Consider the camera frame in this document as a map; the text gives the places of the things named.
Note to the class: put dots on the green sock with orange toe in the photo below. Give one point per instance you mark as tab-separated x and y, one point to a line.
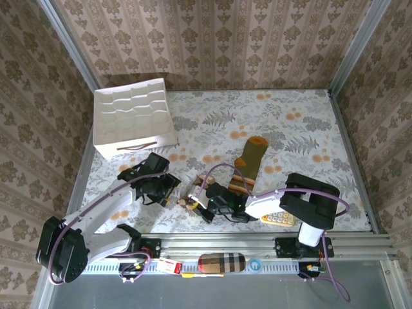
252	154

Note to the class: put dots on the grey metal base panel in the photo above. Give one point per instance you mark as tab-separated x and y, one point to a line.
225	293

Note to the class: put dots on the small brown toy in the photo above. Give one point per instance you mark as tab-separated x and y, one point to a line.
185	202

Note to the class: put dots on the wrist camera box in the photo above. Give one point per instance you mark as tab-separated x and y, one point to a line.
156	162
199	199

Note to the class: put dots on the plaid glasses case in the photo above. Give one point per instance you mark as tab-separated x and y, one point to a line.
225	262

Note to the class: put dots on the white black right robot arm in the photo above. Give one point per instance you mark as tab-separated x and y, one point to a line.
264	206

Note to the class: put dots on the yellow pen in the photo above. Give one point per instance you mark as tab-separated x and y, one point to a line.
202	275

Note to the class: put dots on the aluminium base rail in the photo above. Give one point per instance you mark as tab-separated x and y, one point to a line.
225	246

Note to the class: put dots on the aluminium frame post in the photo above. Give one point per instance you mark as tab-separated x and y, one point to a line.
360	45
69	42

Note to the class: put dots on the red and white small box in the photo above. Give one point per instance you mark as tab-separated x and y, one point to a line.
167	265

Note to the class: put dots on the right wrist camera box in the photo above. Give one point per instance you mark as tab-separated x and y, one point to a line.
199	199

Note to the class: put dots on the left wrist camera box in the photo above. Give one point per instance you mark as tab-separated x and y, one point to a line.
156	162

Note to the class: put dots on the white divided organizer box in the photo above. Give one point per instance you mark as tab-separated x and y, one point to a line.
128	109

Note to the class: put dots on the floral patterned tablecloth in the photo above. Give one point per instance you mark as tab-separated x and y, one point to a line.
273	109

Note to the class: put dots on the cream yellow calculator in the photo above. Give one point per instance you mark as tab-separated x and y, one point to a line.
277	220

